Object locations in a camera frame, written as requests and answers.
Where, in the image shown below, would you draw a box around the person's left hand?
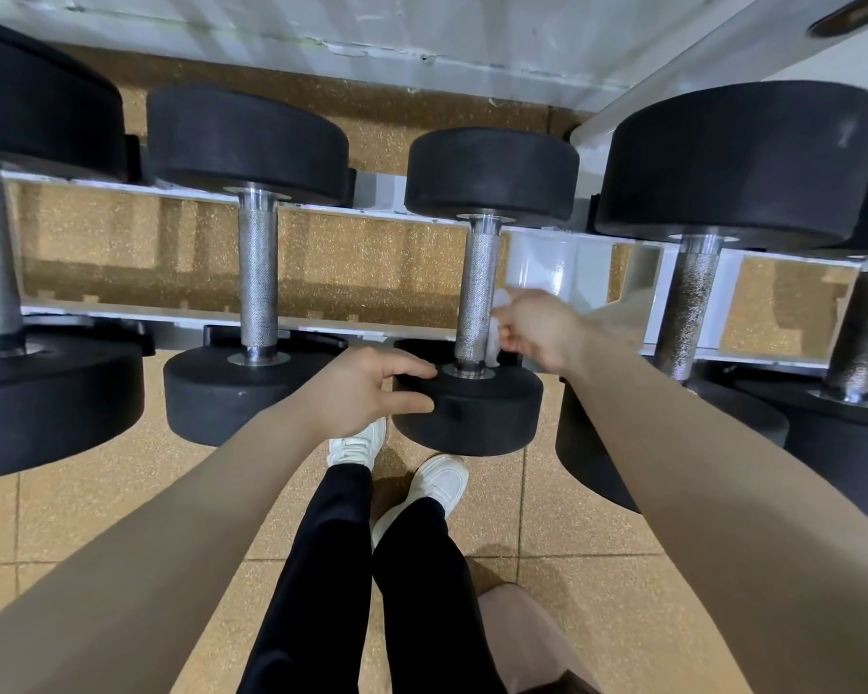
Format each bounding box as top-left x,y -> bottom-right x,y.
289,347 -> 439,443

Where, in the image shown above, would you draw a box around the person's right forearm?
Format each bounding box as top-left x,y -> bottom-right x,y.
564,343 -> 868,694

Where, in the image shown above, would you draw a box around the black trousers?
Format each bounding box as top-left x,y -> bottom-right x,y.
237,462 -> 509,694

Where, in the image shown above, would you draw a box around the largest black dumbbell smooth handle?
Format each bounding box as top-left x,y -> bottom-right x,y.
0,14 -> 146,482

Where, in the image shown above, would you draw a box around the person's left forearm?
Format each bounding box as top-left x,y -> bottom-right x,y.
0,396 -> 321,694

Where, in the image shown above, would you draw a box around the large black dumbbell dark handle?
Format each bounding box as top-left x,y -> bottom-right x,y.
731,133 -> 868,531

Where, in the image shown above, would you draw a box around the white metal dumbbell rack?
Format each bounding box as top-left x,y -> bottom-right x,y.
0,0 -> 868,371

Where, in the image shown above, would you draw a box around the white left shoe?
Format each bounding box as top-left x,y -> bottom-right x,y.
327,417 -> 389,471

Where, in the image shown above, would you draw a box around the white wiping cloth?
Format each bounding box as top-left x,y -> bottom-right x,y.
477,285 -> 523,370

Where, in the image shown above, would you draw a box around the small black dumbbell knurled handle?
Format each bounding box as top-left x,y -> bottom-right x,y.
391,127 -> 581,457

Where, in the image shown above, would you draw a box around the beige shirt hem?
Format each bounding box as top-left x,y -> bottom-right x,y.
477,584 -> 603,694

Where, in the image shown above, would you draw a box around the white right shoe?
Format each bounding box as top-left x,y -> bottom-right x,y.
370,454 -> 470,550

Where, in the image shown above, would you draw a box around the dark metal bar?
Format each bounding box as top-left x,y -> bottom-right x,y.
809,0 -> 868,39

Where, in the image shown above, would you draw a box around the large black dumbbell worn handle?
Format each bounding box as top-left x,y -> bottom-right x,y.
555,80 -> 868,515

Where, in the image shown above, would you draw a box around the white shoe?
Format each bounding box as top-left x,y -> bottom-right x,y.
327,417 -> 389,471
370,454 -> 470,550

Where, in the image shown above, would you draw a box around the person's right hand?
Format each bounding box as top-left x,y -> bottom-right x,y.
492,287 -> 594,380

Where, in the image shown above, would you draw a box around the medium black dumbbell knurled handle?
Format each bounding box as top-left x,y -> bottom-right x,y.
145,85 -> 351,449

